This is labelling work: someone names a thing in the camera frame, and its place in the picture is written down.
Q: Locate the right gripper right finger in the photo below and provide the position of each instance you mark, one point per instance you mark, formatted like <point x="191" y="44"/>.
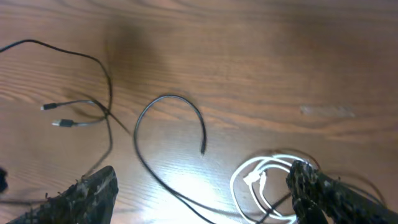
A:
<point x="315" y="197"/>

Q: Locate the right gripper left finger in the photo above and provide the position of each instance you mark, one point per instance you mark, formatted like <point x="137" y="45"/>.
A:
<point x="90" y="200"/>

